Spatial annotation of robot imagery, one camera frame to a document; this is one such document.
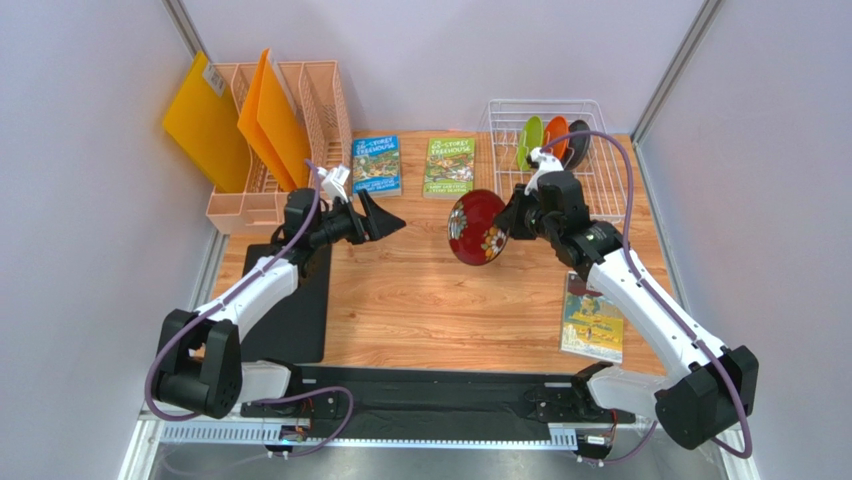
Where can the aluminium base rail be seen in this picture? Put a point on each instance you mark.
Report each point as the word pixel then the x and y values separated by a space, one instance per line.
pixel 501 444

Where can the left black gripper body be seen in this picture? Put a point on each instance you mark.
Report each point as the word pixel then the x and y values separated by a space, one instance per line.
pixel 342 224

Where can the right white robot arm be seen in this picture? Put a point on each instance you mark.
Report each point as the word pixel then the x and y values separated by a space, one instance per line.
pixel 707 386

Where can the green treehouse book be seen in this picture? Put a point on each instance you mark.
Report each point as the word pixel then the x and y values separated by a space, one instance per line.
pixel 449 168

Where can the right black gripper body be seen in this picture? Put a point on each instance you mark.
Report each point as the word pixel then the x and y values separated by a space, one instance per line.
pixel 515 217

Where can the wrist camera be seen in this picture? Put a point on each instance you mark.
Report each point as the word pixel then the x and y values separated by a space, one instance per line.
pixel 334 182
pixel 542 162

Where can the white wire dish rack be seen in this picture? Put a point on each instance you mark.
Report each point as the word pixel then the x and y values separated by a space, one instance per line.
pixel 601 173

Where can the dark brown plate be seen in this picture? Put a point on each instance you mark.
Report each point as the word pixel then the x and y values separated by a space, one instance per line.
pixel 577 147

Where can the black clipboard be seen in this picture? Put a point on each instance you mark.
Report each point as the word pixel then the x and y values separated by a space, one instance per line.
pixel 294 329

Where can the pink plastic file organizer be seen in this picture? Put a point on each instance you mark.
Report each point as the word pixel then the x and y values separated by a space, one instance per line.
pixel 317 91

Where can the yellow illustrated book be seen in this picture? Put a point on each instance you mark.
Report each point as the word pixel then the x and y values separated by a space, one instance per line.
pixel 591 325

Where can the orange plate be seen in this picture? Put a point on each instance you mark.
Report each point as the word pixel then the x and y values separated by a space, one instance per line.
pixel 557 127

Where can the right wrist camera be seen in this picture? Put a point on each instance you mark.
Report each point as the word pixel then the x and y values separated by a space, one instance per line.
pixel 542 162

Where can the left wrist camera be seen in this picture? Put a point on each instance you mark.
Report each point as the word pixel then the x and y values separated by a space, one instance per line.
pixel 334 182

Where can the yellow folder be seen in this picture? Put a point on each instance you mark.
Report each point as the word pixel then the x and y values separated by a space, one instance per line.
pixel 202 120

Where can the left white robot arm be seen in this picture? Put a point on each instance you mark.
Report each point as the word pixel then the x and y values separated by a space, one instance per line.
pixel 199 369

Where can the black base mat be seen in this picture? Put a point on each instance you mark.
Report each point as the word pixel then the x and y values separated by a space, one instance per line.
pixel 405 404

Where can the red floral plate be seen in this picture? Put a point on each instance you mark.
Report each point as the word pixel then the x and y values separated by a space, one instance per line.
pixel 473 237

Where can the green plate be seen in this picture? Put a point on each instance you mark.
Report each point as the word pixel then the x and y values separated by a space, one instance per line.
pixel 529 138

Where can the orange folder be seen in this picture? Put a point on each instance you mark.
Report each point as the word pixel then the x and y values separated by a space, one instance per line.
pixel 269 124

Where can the blue treehouse book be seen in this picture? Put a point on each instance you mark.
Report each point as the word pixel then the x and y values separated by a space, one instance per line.
pixel 377 166

